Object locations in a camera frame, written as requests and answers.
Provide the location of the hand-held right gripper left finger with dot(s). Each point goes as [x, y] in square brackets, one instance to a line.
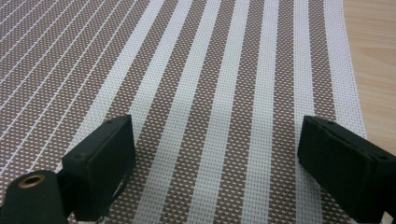
[102, 165]

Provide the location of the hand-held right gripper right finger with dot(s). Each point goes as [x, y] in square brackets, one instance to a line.
[342, 168]

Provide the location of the brown white striped placemat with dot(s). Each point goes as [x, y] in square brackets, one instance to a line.
[199, 77]

